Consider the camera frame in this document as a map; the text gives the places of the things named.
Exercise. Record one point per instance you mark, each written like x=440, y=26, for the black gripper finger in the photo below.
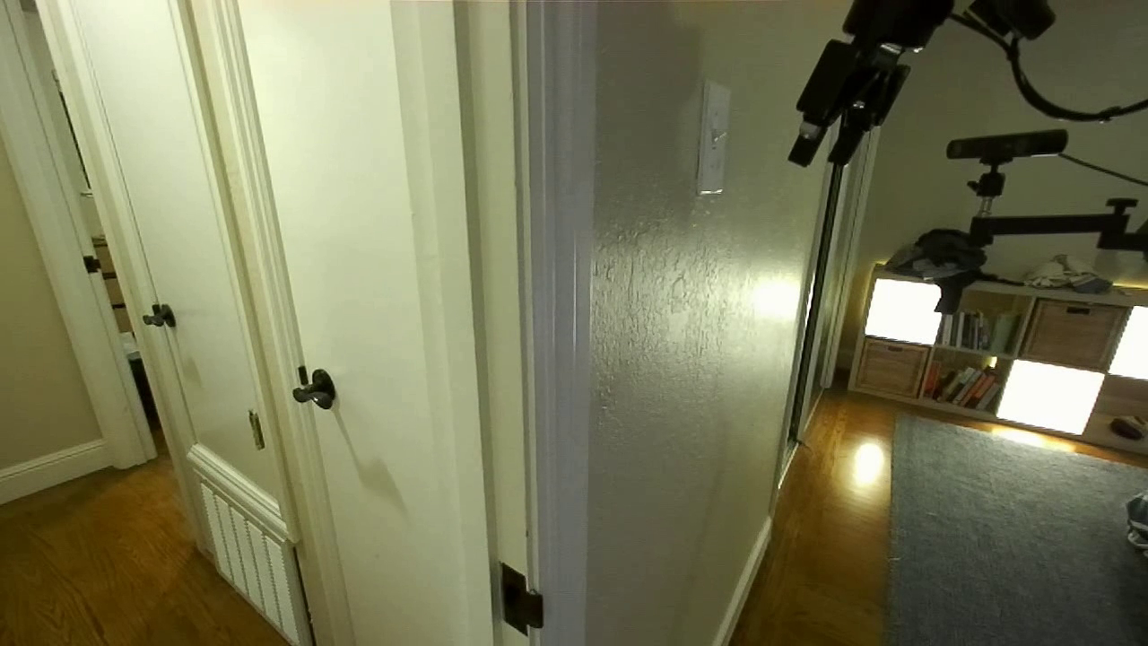
x=849, y=141
x=806, y=141

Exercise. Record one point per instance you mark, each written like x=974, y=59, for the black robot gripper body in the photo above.
x=850, y=79

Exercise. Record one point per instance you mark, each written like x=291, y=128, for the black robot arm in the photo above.
x=914, y=16

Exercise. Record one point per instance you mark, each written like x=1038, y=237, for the mirrored sliding closet door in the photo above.
x=828, y=263

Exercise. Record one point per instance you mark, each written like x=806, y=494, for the black bag on shelf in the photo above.
x=937, y=253

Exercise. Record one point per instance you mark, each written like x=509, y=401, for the glowing white light panel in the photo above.
x=1047, y=397
x=904, y=310
x=1131, y=345

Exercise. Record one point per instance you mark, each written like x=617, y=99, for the brown wicker storage bin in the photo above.
x=892, y=367
x=1072, y=333
x=1117, y=401

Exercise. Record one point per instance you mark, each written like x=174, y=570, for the row of upright books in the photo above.
x=987, y=333

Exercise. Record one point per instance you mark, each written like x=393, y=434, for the pale clutter pile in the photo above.
x=1065, y=274

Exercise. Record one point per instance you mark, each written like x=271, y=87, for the white storage shelf unit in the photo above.
x=1010, y=348

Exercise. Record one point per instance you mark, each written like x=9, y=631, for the row of leaning books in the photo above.
x=962, y=387

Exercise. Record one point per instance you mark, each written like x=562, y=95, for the grey floor rug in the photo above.
x=1004, y=538

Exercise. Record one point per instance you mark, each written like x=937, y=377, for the white door with dark knob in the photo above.
x=360, y=300

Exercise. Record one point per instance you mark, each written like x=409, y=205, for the grey round object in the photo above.
x=1139, y=525

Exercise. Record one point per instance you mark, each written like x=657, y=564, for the black door hinge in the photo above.
x=519, y=596

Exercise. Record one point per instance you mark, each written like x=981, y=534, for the dark round door knob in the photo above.
x=318, y=390
x=159, y=317

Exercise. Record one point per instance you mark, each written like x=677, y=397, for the metal door latch plate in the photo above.
x=256, y=430

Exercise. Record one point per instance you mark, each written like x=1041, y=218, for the white door with louvred bottom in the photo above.
x=180, y=237

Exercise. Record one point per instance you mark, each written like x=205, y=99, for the small dark door knob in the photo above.
x=89, y=263

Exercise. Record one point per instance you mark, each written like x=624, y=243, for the white wall light switch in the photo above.
x=714, y=139

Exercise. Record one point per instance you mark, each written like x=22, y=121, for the black stereo camera bar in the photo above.
x=1004, y=145

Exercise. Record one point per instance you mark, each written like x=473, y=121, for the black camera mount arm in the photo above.
x=1051, y=224

